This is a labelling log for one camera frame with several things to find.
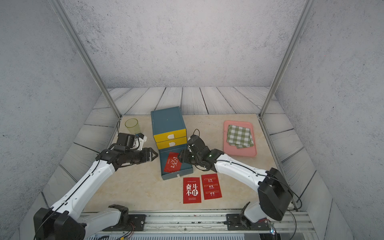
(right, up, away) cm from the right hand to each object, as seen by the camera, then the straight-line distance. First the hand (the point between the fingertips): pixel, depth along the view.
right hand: (180, 158), depth 79 cm
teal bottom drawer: (-13, -1, +19) cm, 22 cm away
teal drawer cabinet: (-7, +14, +5) cm, 16 cm away
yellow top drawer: (-6, +11, +5) cm, 14 cm away
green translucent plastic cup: (-34, +18, +20) cm, 43 cm away
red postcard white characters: (+6, -19, +4) cm, 20 cm away
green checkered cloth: (+39, +9, +28) cm, 48 cm away
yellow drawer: (-6, +7, +11) cm, 14 cm away
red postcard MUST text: (-6, -7, +15) cm, 18 cm away
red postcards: (+16, -17, +6) cm, 25 cm away
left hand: (-13, +1, 0) cm, 13 cm away
